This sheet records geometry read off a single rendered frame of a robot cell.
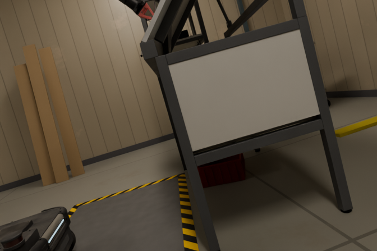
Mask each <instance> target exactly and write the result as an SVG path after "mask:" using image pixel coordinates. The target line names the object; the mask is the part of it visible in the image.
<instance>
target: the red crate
mask: <svg viewBox="0 0 377 251"><path fill-rule="evenodd" d="M197 169H198V171H199V175H200V178H201V182H202V185H203V188H207V187H210V186H216V185H221V184H227V183H231V182H236V181H241V180H245V177H246V176H245V160H244V157H243V153H240V154H237V155H234V156H231V157H227V158H224V159H220V160H217V161H214V162H210V163H207V164H204V165H200V166H198V167H197Z"/></svg>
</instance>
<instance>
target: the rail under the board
mask: <svg viewBox="0 0 377 251"><path fill-rule="evenodd" d="M140 47H141V51H142V55H143V58H144V60H145V61H146V63H147V64H148V65H149V66H150V68H151V69H152V70H153V71H154V72H155V74H156V75H157V77H160V74H159V71H158V67H157V63H156V60H155V57H158V56H159V54H158V51H157V48H156V45H155V42H154V40H153V39H152V40H148V41H147V42H142V43H140Z"/></svg>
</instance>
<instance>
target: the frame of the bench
mask: <svg viewBox="0 0 377 251"><path fill-rule="evenodd" d="M297 29H300V33H301V38H302V42H303V45H304V50H305V54H306V58H307V63H308V66H309V70H310V75H311V79H312V84H313V87H314V91H315V95H316V100H317V103H318V107H319V112H320V114H319V115H316V118H314V119H311V120H307V121H304V122H300V123H299V124H295V125H292V126H289V127H285V128H282V129H279V130H275V131H271V132H269V133H265V134H261V135H258V136H257V135H256V136H252V137H251V138H248V139H244V140H241V141H238V142H234V143H231V144H227V145H224V146H221V147H217V148H214V149H210V150H206V151H204V152H200V153H196V154H193V152H192V148H191V144H190V140H189V136H188V134H187V130H186V126H185V123H184V120H183V116H182V112H181V109H180V105H179V102H178V98H177V94H176V91H175V88H174V85H173V81H172V77H171V73H170V70H169V67H168V65H171V64H173V63H177V62H181V61H185V60H189V59H192V58H195V57H199V56H203V55H206V54H209V53H214V52H217V51H221V50H224V49H228V48H232V47H235V46H238V45H242V44H246V43H250V42H254V41H257V40H260V39H264V38H268V37H271V36H275V35H278V34H283V33H286V32H289V31H293V30H297ZM155 60H156V63H157V67H158V71H159V74H160V78H161V81H162V84H163V88H164V92H165V96H166V99H167V102H168V106H169V109H170V112H171V116H172V120H173V123H174V127H175V129H176V133H177V137H178V141H179V144H180V147H181V151H182V155H183V158H184V161H185V165H186V168H187V172H188V176H189V179H190V182H191V186H192V189H193V192H194V196H195V200H196V204H197V207H198V210H199V213H200V217H201V221H202V224H203V228H204V231H205V235H206V239H207V241H208V245H209V249H210V251H220V247H219V243H218V239H217V236H216V233H215V229H214V225H213V222H212V218H211V215H210V211H209V207H208V204H207V201H206V197H205V194H204V190H203V186H202V183H201V180H200V176H199V172H198V169H197V166H200V165H204V164H207V163H210V162H214V161H217V160H220V159H224V158H227V157H231V156H234V155H237V154H240V153H244V152H248V151H250V150H255V152H259V151H260V148H261V147H264V146H267V145H271V144H274V143H278V142H282V141H284V140H288V139H292V138H295V137H298V136H301V135H305V134H308V133H312V132H314V131H318V130H320V135H321V139H322V142H323V146H324V150H325V155H326V158H327V163H328V167H329V171H330V176H331V179H332V183H333V188H334V192H335V197H336V200H337V204H338V208H340V209H341V212H343V213H350V212H351V211H352V209H353V206H352V202H351V197H350V193H349V189H348V185H347V181H346V176H345V173H344V169H343V164H342V160H341V155H340V152H339V148H338V143H337V138H336V135H335V131H334V126H333V122H332V118H331V114H330V110H329V106H328V101H327V97H326V93H325V89H324V84H323V80H322V77H321V72H320V68H319V63H318V59H317V56H316V51H315V47H314V42H313V39H312V35H311V30H310V25H309V21H308V18H307V16H304V17H300V18H297V19H293V20H289V21H285V22H281V23H278V24H275V25H271V26H267V27H264V28H260V29H256V30H253V31H249V32H246V33H242V34H238V35H234V36H231V37H227V38H224V39H220V40H216V41H213V42H209V43H205V44H202V45H197V46H195V47H191V48H187V49H183V50H180V51H177V52H173V53H169V54H166V55H162V56H158V57H155Z"/></svg>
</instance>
